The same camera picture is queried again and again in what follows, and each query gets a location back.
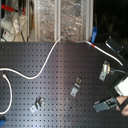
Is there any left metal cable clip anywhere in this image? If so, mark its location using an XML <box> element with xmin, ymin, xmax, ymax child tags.
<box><xmin>30</xmin><ymin>98</ymin><xmax>45</xmax><ymax>113</ymax></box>

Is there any blue clamp object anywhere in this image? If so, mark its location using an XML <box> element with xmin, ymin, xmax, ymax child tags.
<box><xmin>91</xmin><ymin>26</ymin><xmax>98</xmax><ymax>44</ymax></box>

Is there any right metal cable clip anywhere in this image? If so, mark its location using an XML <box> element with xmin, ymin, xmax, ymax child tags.
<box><xmin>99</xmin><ymin>61</ymin><xmax>110</xmax><ymax>81</ymax></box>

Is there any white device with red parts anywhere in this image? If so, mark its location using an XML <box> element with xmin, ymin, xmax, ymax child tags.
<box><xmin>0</xmin><ymin>0</ymin><xmax>34</xmax><ymax>43</ymax></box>

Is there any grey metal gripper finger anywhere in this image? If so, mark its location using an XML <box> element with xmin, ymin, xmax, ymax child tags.
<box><xmin>93</xmin><ymin>97</ymin><xmax>117</xmax><ymax>112</ymax></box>

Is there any clear plastic sheet window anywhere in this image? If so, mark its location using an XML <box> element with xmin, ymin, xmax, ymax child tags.
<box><xmin>34</xmin><ymin>0</ymin><xmax>87</xmax><ymax>42</ymax></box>

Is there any white aluminium frame post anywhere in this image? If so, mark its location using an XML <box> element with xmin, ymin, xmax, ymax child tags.
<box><xmin>54</xmin><ymin>0</ymin><xmax>61</xmax><ymax>41</ymax></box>

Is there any middle metal cable clip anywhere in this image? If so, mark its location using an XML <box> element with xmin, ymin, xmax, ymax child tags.
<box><xmin>70</xmin><ymin>77</ymin><xmax>82</xmax><ymax>97</ymax></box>

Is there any white cable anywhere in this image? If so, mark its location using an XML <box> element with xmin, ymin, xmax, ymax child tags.
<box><xmin>0</xmin><ymin>35</ymin><xmax>125</xmax><ymax>116</ymax></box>

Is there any black perforated breadboard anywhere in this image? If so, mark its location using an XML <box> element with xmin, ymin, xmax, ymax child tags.
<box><xmin>0</xmin><ymin>43</ymin><xmax>128</xmax><ymax>128</ymax></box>

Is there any blue object at corner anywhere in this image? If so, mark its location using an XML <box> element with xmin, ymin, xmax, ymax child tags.
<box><xmin>0</xmin><ymin>117</ymin><xmax>6</xmax><ymax>126</ymax></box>

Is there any metal cable clip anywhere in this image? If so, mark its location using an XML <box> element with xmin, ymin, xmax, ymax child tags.
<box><xmin>70</xmin><ymin>77</ymin><xmax>82</xmax><ymax>97</ymax></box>
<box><xmin>30</xmin><ymin>98</ymin><xmax>45</xmax><ymax>113</ymax></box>
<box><xmin>99</xmin><ymin>61</ymin><xmax>110</xmax><ymax>81</ymax></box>

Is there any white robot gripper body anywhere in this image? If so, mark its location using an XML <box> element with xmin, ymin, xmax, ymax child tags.
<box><xmin>108</xmin><ymin>75</ymin><xmax>128</xmax><ymax>97</ymax></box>

